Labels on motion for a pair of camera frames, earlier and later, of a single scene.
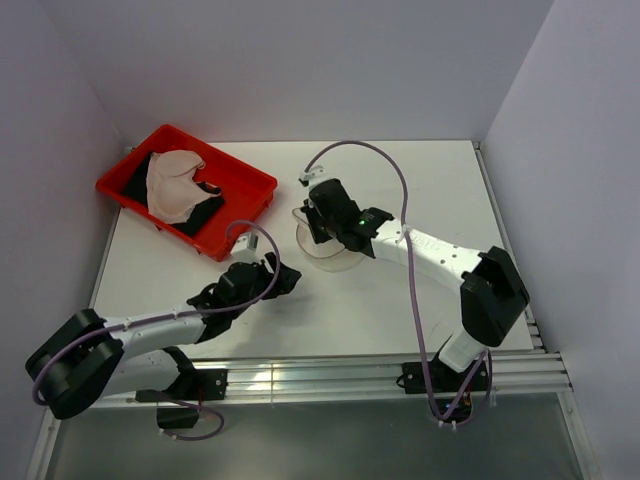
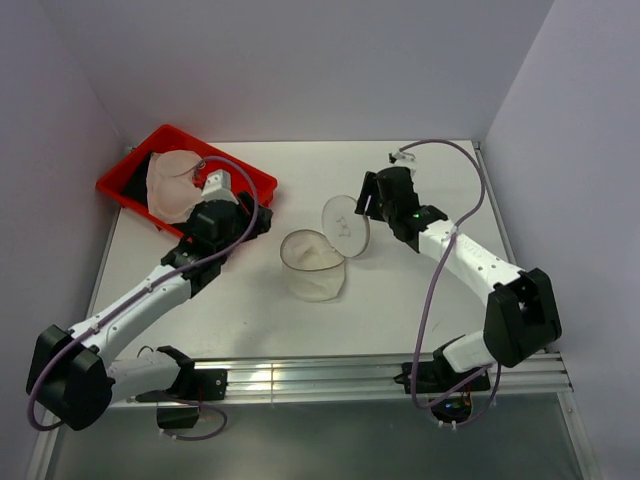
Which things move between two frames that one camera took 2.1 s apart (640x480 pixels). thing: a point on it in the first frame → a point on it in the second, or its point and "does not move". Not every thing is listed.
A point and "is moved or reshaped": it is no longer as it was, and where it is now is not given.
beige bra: x=171 y=189 does not move
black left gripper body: x=263 y=281 → x=241 y=219
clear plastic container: x=329 y=255 is moved or reshaped
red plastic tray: x=246 y=191 does not move
